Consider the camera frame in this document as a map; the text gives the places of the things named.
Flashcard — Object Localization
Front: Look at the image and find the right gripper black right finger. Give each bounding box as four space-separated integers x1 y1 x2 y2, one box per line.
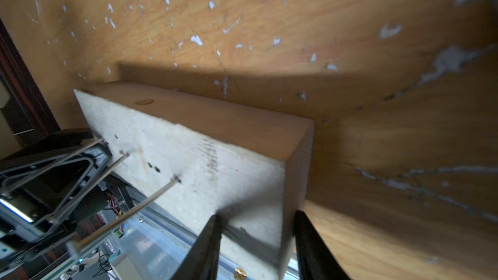
293 211 350 280

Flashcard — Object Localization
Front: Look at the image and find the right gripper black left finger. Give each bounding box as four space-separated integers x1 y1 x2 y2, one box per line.
171 215 222 280

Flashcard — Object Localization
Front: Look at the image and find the white wooden block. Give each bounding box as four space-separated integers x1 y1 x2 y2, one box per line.
75 82 315 279

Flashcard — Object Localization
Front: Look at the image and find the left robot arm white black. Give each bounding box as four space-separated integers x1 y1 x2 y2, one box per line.
1 131 112 275

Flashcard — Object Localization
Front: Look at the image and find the long steel nail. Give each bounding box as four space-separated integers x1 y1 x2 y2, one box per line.
66 176 181 257

